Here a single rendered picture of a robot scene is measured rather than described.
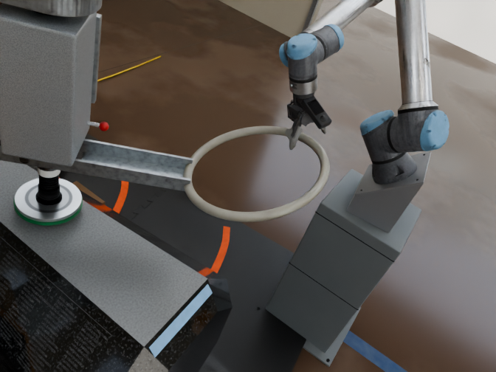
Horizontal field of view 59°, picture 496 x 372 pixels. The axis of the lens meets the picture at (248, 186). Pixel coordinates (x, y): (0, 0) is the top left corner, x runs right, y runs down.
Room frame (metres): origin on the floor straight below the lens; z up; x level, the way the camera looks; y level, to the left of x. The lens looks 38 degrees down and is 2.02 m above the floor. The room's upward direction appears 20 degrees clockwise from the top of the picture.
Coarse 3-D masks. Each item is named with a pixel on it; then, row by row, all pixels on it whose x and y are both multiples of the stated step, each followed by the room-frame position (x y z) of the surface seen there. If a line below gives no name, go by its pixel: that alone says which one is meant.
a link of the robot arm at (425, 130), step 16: (400, 0) 1.84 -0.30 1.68; (416, 0) 1.82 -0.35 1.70; (400, 16) 1.81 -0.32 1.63; (416, 16) 1.79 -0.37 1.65; (400, 32) 1.79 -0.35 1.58; (416, 32) 1.76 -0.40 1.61; (400, 48) 1.76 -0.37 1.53; (416, 48) 1.73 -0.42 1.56; (400, 64) 1.74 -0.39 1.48; (416, 64) 1.70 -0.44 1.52; (416, 80) 1.67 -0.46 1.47; (416, 96) 1.65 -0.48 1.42; (400, 112) 1.64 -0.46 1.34; (416, 112) 1.60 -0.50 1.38; (432, 112) 1.60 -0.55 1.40; (400, 128) 1.60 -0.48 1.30; (416, 128) 1.56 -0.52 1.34; (432, 128) 1.55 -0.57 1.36; (448, 128) 1.63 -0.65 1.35; (400, 144) 1.59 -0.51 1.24; (416, 144) 1.55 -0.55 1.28; (432, 144) 1.53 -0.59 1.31
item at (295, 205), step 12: (228, 132) 1.38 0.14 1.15; (240, 132) 1.39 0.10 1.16; (252, 132) 1.40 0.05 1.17; (264, 132) 1.41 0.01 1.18; (276, 132) 1.41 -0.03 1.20; (204, 144) 1.30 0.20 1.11; (216, 144) 1.33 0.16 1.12; (312, 144) 1.32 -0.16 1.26; (192, 156) 1.23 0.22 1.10; (324, 156) 1.25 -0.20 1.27; (192, 168) 1.17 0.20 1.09; (324, 168) 1.19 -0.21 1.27; (324, 180) 1.13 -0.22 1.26; (192, 192) 1.05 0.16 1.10; (312, 192) 1.07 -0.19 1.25; (204, 204) 0.99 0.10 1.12; (288, 204) 1.01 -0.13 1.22; (300, 204) 1.02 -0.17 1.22; (216, 216) 0.96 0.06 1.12; (228, 216) 0.96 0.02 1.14; (240, 216) 0.96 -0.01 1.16; (252, 216) 0.96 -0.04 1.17; (264, 216) 0.96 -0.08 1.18; (276, 216) 0.98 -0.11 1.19
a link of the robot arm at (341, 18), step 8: (344, 0) 1.78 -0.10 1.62; (352, 0) 1.78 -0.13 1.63; (360, 0) 1.80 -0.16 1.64; (368, 0) 1.84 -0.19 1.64; (376, 0) 1.90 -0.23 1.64; (336, 8) 1.72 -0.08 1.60; (344, 8) 1.73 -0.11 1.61; (352, 8) 1.75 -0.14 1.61; (360, 8) 1.79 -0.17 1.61; (328, 16) 1.66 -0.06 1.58; (336, 16) 1.67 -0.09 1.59; (344, 16) 1.70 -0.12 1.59; (352, 16) 1.74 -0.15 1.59; (312, 24) 1.61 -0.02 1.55; (320, 24) 1.61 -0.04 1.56; (336, 24) 1.65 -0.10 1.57; (344, 24) 1.69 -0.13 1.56; (304, 32) 1.55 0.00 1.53; (280, 48) 1.51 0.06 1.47; (280, 56) 1.49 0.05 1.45
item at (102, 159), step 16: (96, 144) 1.11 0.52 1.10; (112, 144) 1.13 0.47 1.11; (16, 160) 0.95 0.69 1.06; (32, 160) 0.97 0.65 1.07; (80, 160) 1.01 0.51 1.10; (96, 160) 1.08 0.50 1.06; (112, 160) 1.11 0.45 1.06; (128, 160) 1.13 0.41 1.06; (144, 160) 1.15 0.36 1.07; (160, 160) 1.17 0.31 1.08; (176, 160) 1.18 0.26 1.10; (192, 160) 1.19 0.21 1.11; (112, 176) 1.03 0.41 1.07; (128, 176) 1.04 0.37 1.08; (144, 176) 1.05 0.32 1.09; (160, 176) 1.06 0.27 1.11; (176, 176) 1.08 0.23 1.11
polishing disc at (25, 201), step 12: (36, 180) 1.09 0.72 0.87; (60, 180) 1.13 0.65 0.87; (24, 192) 1.02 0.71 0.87; (36, 192) 1.03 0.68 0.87; (72, 192) 1.09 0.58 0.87; (24, 204) 0.96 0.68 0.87; (36, 204) 0.98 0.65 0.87; (60, 204) 1.02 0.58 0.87; (72, 204) 1.04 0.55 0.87; (36, 216) 0.93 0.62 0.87; (48, 216) 0.95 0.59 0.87; (60, 216) 0.97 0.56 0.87
